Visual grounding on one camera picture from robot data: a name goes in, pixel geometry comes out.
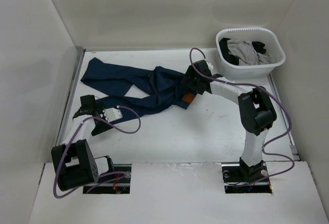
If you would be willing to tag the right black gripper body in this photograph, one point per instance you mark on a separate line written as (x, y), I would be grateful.
(193, 82)

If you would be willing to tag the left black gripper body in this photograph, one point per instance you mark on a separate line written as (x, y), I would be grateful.
(101, 125)

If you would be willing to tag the navy blue trousers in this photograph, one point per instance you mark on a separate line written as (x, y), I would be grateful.
(143, 92)

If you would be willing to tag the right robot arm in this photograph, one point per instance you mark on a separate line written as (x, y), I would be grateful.
(257, 116)

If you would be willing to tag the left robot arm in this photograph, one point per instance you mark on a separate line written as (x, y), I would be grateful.
(73, 159)

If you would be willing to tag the white plastic laundry basket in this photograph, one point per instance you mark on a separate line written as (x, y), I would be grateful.
(252, 34)

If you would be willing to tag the grey garment in basket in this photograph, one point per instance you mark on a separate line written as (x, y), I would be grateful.
(247, 53)

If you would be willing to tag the black garment in basket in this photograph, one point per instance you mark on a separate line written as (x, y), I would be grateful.
(223, 47)

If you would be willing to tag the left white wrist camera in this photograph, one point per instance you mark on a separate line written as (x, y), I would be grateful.
(111, 114)

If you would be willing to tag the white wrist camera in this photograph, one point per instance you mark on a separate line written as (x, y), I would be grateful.
(111, 114)
(210, 65)

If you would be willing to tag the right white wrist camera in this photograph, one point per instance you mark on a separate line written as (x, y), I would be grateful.
(210, 65)

